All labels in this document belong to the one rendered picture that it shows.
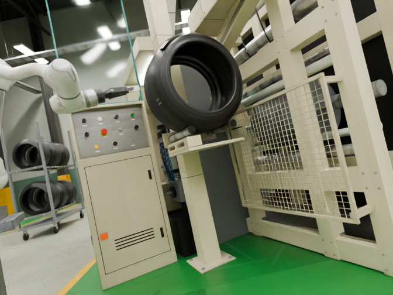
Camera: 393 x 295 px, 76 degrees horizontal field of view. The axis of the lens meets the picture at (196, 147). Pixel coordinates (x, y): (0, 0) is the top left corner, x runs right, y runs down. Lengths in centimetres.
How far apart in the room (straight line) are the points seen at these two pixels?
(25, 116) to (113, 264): 1118
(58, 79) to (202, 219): 122
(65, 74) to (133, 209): 109
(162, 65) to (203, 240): 117
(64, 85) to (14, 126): 1174
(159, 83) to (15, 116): 1180
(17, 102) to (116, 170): 1132
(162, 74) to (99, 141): 80
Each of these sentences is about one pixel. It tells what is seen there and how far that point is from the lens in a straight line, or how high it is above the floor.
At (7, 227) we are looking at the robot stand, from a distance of 135.
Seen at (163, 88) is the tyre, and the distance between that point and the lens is 139.
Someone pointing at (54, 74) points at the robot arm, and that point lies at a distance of 124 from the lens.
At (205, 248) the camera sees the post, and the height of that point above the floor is 12.
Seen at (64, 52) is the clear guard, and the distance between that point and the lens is 215.
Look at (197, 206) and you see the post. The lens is 179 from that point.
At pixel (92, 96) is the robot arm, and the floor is 115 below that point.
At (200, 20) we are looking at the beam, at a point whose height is 165.
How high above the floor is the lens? 74
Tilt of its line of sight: 2 degrees up
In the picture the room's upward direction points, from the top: 12 degrees counter-clockwise
